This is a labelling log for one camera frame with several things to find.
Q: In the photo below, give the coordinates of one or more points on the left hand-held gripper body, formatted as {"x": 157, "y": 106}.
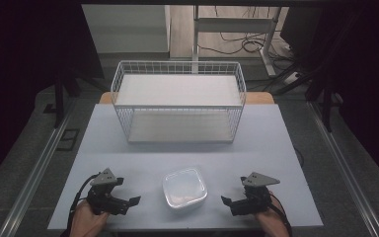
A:
{"x": 103, "y": 197}

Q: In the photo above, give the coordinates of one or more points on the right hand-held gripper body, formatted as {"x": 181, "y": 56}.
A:
{"x": 253, "y": 200}

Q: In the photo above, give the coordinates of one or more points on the white square plastic container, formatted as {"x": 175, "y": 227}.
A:
{"x": 184, "y": 189}

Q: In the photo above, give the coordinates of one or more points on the person's left hand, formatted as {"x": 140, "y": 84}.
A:
{"x": 85, "y": 222}

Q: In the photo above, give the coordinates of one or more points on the person's right hand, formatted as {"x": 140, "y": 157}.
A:
{"x": 274, "y": 223}

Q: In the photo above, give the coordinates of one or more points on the wooden table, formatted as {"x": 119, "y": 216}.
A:
{"x": 260, "y": 98}

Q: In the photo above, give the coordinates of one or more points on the black metal stand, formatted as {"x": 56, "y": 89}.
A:
{"x": 59, "y": 98}
{"x": 325, "y": 105}

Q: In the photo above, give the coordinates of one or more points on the white power strip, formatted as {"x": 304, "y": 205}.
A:
{"x": 291, "y": 78}

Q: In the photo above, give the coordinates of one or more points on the white cabinet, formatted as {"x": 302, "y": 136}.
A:
{"x": 125, "y": 29}

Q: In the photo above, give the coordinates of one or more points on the dark curtain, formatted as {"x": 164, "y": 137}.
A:
{"x": 368, "y": 82}
{"x": 19, "y": 65}

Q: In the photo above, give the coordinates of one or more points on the black rectangular floor bracket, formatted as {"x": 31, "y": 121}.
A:
{"x": 66, "y": 140}

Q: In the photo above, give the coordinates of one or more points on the aluminium floor rail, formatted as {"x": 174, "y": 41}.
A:
{"x": 345, "y": 171}
{"x": 36, "y": 171}

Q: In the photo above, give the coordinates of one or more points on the white metal desk frame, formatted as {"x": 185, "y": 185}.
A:
{"x": 233, "y": 24}

